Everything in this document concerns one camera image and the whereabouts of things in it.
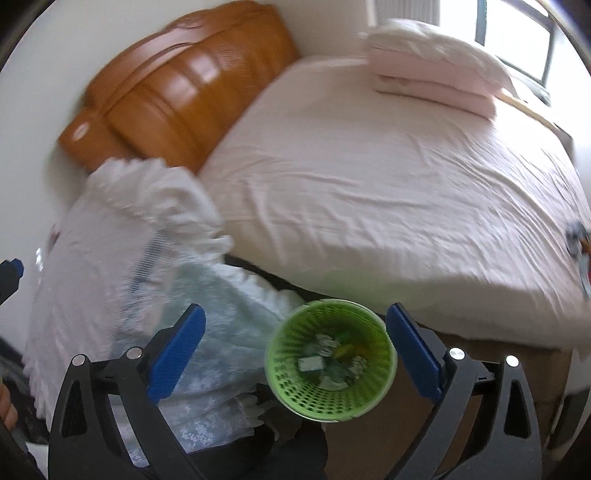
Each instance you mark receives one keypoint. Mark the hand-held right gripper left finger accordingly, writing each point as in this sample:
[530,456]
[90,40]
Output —
[178,355]

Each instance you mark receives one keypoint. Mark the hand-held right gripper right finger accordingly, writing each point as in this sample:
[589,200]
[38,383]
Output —
[415,355]

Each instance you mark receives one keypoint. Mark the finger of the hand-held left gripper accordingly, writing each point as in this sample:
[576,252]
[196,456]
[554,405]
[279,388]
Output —
[11,274]

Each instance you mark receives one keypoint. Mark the green plastic mesh basket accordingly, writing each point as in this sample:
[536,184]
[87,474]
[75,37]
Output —
[286,369]

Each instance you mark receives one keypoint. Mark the person's left hand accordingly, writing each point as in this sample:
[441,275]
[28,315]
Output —
[7,410]

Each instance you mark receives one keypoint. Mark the pile of crumpled wrappers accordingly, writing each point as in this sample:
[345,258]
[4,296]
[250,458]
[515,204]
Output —
[330,362]

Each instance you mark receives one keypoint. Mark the white lace blanket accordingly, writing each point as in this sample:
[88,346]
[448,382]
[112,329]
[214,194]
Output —
[138,258]

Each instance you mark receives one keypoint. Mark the person's dark trousers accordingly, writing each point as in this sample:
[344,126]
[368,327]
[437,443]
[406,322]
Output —
[286,452]

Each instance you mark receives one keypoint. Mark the bed with pink sheet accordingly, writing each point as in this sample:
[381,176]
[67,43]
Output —
[392,198]

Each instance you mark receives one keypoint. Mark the blue orange wrapper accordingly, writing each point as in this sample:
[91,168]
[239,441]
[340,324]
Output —
[581,258]

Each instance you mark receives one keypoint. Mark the wooden headboard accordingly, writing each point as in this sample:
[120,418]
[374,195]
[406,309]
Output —
[184,87]

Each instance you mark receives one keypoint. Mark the folded pink quilt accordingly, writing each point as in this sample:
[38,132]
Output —
[429,60]

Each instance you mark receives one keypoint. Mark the dark framed window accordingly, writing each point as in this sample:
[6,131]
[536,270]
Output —
[517,37]

